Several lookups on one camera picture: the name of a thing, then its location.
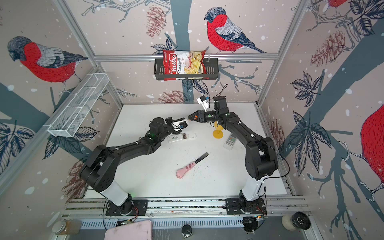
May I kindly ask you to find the white remote control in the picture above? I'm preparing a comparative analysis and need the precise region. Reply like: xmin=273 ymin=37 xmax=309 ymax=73
xmin=167 ymin=133 xmax=188 ymax=143

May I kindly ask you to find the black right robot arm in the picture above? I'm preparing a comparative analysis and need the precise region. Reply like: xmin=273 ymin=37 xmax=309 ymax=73
xmin=188 ymin=96 xmax=279 ymax=216

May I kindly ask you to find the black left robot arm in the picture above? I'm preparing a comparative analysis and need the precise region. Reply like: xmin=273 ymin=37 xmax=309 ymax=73
xmin=79 ymin=117 xmax=188 ymax=215

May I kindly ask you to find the grey remote control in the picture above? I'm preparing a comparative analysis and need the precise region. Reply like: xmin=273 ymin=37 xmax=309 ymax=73
xmin=224 ymin=134 xmax=237 ymax=151

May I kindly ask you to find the yellow plastic goblet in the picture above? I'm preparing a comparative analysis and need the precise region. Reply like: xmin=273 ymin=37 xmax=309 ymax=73
xmin=213 ymin=122 xmax=224 ymax=139

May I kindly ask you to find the red cassava chips bag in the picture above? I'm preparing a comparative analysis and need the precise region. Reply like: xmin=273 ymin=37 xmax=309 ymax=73
xmin=163 ymin=50 xmax=207 ymax=75

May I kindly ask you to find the black round knob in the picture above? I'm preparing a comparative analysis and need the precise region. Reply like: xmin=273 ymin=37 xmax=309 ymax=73
xmin=181 ymin=224 xmax=193 ymax=238

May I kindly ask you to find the pink cloth pad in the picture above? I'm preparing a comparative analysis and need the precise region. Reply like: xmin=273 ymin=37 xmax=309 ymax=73
xmin=104 ymin=220 xmax=153 ymax=240

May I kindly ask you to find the glass jar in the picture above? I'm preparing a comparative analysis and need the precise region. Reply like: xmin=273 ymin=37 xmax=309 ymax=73
xmin=52 ymin=220 xmax=82 ymax=235

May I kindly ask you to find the white tape roll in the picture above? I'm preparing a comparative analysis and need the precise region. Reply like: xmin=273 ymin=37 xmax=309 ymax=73
xmin=282 ymin=212 xmax=311 ymax=231

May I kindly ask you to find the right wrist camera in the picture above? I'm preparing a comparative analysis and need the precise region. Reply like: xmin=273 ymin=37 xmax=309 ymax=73
xmin=197 ymin=96 xmax=210 ymax=112

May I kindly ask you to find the pink handled scraper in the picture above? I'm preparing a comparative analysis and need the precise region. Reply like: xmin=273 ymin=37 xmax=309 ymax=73
xmin=176 ymin=153 xmax=209 ymax=179

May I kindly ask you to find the black wall basket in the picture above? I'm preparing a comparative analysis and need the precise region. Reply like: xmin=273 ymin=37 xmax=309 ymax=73
xmin=154 ymin=58 xmax=219 ymax=81

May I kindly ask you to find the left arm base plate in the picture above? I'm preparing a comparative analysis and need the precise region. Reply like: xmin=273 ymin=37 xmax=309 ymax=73
xmin=105 ymin=199 xmax=149 ymax=217

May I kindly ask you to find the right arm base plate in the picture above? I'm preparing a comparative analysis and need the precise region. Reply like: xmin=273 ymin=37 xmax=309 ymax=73
xmin=222 ymin=197 xmax=267 ymax=216

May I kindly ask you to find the aluminium mounting rail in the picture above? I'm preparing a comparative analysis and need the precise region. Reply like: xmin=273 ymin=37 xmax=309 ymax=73
xmin=60 ymin=195 xmax=311 ymax=219

